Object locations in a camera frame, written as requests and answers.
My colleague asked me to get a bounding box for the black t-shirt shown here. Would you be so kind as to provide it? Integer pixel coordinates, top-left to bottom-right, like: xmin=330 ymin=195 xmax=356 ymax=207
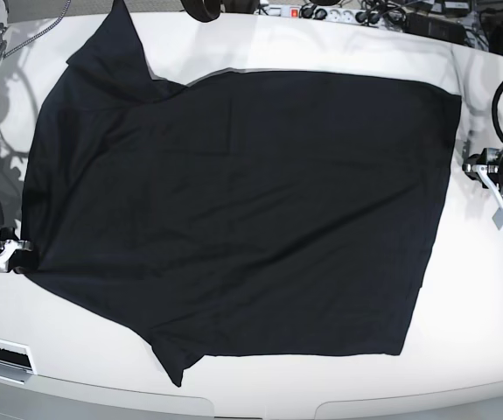
xmin=22 ymin=1 xmax=462 ymax=384

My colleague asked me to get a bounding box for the black power adapter box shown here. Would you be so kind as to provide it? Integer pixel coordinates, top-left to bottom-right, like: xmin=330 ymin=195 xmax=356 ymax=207
xmin=404 ymin=13 xmax=466 ymax=45

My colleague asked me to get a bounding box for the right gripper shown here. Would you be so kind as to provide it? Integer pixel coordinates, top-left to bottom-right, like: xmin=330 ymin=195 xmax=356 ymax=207
xmin=0 ymin=239 xmax=34 ymax=273

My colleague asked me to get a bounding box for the white power strip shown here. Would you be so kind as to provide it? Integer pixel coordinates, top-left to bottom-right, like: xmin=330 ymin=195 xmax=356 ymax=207
xmin=254 ymin=1 xmax=408 ymax=31

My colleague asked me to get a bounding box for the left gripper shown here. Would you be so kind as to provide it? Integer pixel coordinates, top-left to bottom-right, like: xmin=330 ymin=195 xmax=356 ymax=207
xmin=463 ymin=148 xmax=501 ymax=188

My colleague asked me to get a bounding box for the grey slotted table fixture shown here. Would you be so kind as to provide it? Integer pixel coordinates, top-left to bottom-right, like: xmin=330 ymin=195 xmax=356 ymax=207
xmin=0 ymin=339 xmax=38 ymax=385

